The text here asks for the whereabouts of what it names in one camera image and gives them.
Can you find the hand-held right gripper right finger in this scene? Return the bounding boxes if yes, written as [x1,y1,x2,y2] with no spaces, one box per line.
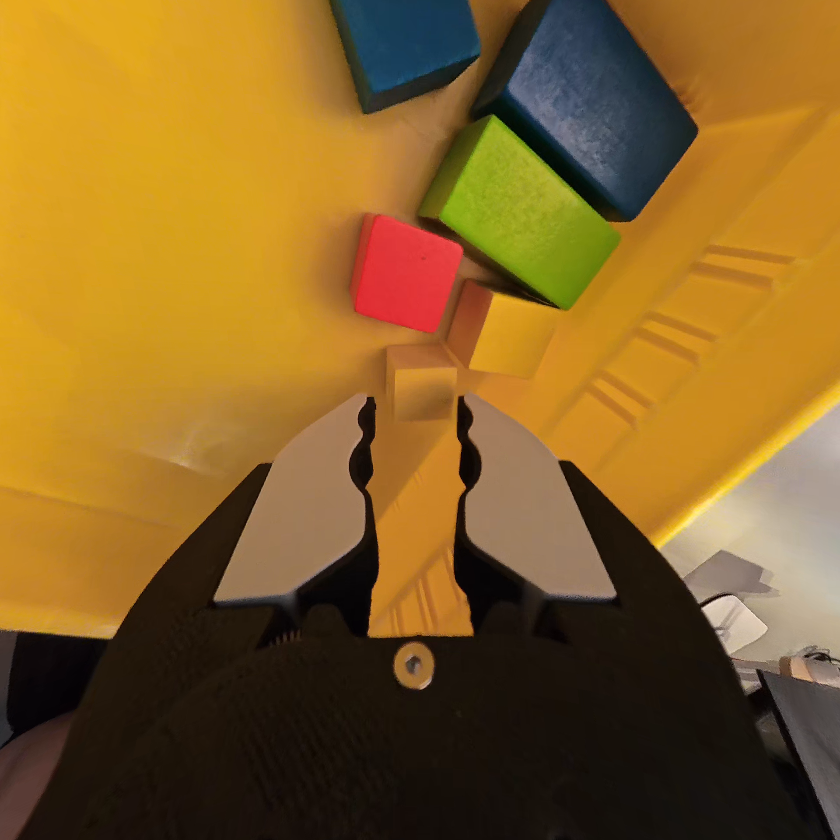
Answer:
[453,394,619,636]

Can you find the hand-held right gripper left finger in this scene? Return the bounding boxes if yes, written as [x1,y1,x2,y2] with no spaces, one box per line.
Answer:
[212,394,380,637]

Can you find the small yellow wooden cube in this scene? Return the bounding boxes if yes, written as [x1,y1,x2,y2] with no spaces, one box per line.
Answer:
[385,344,459,422]

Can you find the red wooden cube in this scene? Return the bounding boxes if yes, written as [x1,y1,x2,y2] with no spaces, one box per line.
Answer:
[350,213,465,334]

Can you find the yellow plastic bin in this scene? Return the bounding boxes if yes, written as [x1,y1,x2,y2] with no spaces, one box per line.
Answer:
[0,0,840,639]

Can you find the green wooden block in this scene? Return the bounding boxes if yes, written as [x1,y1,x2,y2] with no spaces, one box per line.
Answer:
[418,114,622,311]

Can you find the dark blue wooden block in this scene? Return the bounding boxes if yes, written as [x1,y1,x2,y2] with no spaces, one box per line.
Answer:
[471,0,699,223]

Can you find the blue rectangular block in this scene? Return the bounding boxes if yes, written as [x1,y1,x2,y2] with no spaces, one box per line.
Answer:
[328,0,482,115]

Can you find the person's right forearm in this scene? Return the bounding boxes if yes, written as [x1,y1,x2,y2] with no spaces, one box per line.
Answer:
[0,712,73,840]

